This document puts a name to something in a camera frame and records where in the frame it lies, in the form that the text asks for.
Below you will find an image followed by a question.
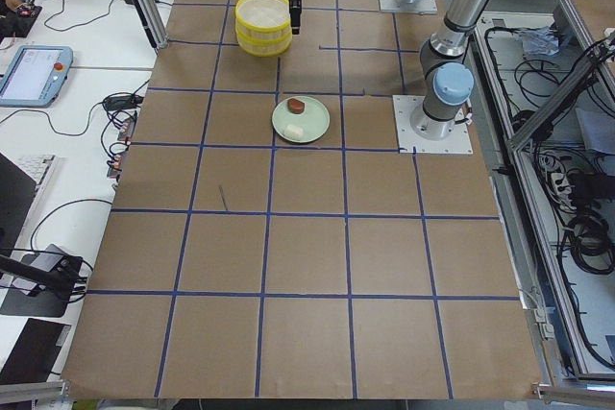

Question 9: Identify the yellow steamer layer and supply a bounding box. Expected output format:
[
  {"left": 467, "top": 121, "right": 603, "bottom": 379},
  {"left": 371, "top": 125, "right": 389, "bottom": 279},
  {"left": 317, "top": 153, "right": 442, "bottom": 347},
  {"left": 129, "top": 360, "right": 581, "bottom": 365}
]
[
  {"left": 234, "top": 0, "right": 290, "bottom": 40},
  {"left": 236, "top": 32, "right": 292, "bottom": 58}
]

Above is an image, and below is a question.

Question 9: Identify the brown bun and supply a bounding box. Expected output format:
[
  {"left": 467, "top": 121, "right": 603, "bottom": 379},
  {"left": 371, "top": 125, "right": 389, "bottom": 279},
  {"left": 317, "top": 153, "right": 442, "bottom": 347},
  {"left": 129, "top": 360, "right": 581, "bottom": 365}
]
[{"left": 286, "top": 98, "right": 306, "bottom": 114}]

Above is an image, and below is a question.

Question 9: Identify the white bun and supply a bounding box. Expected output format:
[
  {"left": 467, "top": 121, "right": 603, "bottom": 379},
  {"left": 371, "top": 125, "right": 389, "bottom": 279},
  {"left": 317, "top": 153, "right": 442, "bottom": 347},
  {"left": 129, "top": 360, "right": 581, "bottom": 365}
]
[{"left": 283, "top": 124, "right": 304, "bottom": 140}]

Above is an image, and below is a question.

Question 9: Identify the light green plate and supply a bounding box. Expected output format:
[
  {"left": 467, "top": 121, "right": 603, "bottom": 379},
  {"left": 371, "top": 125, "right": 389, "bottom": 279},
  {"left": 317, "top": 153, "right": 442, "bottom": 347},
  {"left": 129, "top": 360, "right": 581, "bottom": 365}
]
[{"left": 271, "top": 96, "right": 330, "bottom": 144}]

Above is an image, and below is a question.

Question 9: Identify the black power adapter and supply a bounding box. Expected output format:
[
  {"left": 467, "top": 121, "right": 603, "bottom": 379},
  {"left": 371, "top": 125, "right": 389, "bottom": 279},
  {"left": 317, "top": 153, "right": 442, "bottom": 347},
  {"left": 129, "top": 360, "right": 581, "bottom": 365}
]
[{"left": 103, "top": 94, "right": 143, "bottom": 111}]

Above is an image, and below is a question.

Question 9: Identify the blue teach pendant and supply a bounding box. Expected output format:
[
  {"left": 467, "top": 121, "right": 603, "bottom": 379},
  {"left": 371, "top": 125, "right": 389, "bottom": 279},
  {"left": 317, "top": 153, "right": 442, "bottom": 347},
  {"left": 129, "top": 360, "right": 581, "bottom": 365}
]
[{"left": 1, "top": 45, "right": 73, "bottom": 109}]

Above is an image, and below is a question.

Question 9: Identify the white keyboard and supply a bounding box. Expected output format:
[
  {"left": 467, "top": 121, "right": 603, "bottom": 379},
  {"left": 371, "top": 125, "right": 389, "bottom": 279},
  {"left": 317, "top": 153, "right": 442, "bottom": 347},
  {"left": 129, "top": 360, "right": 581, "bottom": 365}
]
[{"left": 15, "top": 154, "right": 64, "bottom": 209}]

